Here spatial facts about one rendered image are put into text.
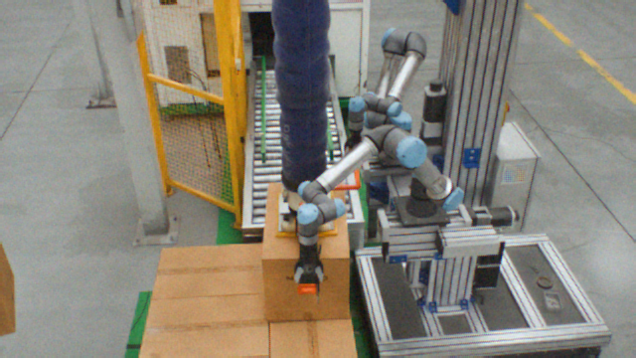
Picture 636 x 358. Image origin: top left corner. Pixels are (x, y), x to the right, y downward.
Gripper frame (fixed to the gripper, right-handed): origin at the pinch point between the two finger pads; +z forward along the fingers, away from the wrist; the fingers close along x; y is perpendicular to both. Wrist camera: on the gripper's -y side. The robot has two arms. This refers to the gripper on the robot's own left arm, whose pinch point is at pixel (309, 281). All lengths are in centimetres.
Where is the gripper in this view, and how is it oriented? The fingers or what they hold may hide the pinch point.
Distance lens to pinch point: 250.9
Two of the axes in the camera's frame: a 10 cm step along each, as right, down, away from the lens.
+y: -0.3, -5.7, 8.2
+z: 0.1, 8.2, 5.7
